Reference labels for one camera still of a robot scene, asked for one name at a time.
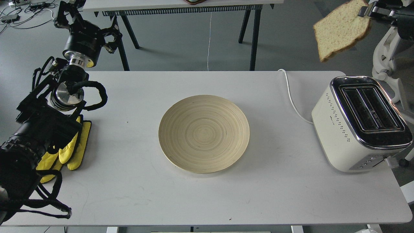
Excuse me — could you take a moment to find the slice of brown-crust bread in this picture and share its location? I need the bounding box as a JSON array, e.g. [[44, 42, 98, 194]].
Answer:
[[313, 0, 371, 62]]

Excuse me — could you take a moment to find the cream and chrome toaster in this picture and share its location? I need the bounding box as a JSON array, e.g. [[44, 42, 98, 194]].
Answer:
[[311, 76, 413, 173]]

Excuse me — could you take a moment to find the cables and power strip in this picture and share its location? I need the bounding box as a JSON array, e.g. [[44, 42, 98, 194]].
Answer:
[[0, 0, 62, 35]]

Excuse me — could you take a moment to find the round bamboo plate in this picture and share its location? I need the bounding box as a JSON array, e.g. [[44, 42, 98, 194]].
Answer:
[[158, 95, 250, 174]]

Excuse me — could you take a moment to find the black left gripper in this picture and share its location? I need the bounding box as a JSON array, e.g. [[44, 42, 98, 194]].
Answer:
[[54, 0, 123, 68]]

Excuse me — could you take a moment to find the background table with black legs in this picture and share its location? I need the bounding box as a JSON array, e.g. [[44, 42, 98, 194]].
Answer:
[[83, 0, 284, 71]]

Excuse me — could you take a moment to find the white toaster power cable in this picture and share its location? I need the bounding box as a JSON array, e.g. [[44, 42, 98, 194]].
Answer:
[[278, 69, 313, 125]]

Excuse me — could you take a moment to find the thin white hanging cable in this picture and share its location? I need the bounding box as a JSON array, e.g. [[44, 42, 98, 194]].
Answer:
[[207, 12, 212, 71]]

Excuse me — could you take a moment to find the yellow glove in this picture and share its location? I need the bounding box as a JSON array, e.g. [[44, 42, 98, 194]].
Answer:
[[36, 115, 92, 171]]

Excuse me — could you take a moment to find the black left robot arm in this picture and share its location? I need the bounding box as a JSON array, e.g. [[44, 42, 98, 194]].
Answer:
[[1, 0, 122, 223]]

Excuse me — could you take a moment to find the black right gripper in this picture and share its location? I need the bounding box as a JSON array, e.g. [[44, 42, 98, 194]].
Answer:
[[358, 0, 414, 42]]

